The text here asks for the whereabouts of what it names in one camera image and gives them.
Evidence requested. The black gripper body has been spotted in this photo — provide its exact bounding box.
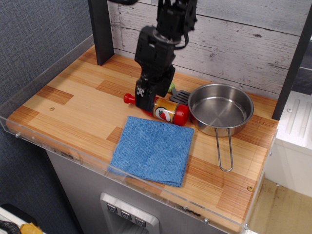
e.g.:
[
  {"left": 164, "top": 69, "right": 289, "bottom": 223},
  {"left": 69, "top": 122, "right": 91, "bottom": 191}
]
[{"left": 135, "top": 26, "right": 176, "bottom": 83}]

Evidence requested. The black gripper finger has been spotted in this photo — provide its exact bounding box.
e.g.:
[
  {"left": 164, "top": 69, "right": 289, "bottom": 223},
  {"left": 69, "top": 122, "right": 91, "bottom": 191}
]
[
  {"left": 156, "top": 65, "right": 176, "bottom": 97},
  {"left": 135, "top": 78, "right": 156, "bottom": 112}
]

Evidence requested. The red toy sauce bottle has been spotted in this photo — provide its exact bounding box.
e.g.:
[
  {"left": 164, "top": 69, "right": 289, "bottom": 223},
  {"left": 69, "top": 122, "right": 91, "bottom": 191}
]
[{"left": 123, "top": 93, "right": 190, "bottom": 127}]

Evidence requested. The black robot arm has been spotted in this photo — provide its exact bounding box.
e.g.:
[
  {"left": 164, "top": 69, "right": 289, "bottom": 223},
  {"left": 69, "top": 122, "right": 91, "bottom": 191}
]
[{"left": 135, "top": 0, "right": 197, "bottom": 112}]

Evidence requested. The blue folded cloth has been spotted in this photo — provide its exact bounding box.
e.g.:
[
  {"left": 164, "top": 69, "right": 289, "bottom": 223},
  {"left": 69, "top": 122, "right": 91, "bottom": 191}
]
[{"left": 110, "top": 116, "right": 194, "bottom": 187}]

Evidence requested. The silver button panel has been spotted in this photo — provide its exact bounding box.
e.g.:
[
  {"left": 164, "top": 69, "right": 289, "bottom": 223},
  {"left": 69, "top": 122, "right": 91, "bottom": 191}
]
[{"left": 100, "top": 193, "right": 160, "bottom": 234}]

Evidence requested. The clear acrylic table guard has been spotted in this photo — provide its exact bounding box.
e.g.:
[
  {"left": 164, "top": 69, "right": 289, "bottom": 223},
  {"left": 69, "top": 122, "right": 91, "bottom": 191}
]
[{"left": 0, "top": 35, "right": 277, "bottom": 234}]

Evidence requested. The white cabinet on right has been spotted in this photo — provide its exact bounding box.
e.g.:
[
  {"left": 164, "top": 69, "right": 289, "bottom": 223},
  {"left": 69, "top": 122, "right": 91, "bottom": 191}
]
[{"left": 264, "top": 91, "right": 312, "bottom": 197}]

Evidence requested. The yellow object bottom left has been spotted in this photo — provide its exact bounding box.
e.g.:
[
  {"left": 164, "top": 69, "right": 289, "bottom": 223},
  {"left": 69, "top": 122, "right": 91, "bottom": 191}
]
[{"left": 20, "top": 223, "right": 44, "bottom": 234}]

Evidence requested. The green handled toy spatula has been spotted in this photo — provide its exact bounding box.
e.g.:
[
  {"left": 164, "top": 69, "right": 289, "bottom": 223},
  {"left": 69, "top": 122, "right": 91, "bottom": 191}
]
[{"left": 168, "top": 82, "right": 190, "bottom": 106}]

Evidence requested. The steel pan with wire handle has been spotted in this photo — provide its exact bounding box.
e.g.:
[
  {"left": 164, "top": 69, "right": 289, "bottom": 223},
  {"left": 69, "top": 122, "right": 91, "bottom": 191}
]
[{"left": 188, "top": 83, "right": 254, "bottom": 172}]

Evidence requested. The dark left shelf post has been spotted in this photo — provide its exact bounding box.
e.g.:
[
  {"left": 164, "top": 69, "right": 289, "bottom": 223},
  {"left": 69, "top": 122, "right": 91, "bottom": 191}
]
[{"left": 88, "top": 0, "right": 115, "bottom": 65}]

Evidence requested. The dark shelf post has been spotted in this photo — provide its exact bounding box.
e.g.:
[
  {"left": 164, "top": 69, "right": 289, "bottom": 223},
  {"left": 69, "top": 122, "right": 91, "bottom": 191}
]
[
  {"left": 272, "top": 6, "right": 312, "bottom": 120},
  {"left": 88, "top": 0, "right": 115, "bottom": 65}
]

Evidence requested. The dark right shelf post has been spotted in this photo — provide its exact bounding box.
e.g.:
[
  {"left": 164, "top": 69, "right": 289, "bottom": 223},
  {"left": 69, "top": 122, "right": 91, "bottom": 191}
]
[{"left": 272, "top": 6, "right": 312, "bottom": 120}]

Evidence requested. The black braided cable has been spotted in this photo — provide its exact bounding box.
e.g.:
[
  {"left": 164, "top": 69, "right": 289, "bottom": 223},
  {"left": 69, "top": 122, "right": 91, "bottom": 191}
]
[{"left": 0, "top": 220, "right": 21, "bottom": 234}]

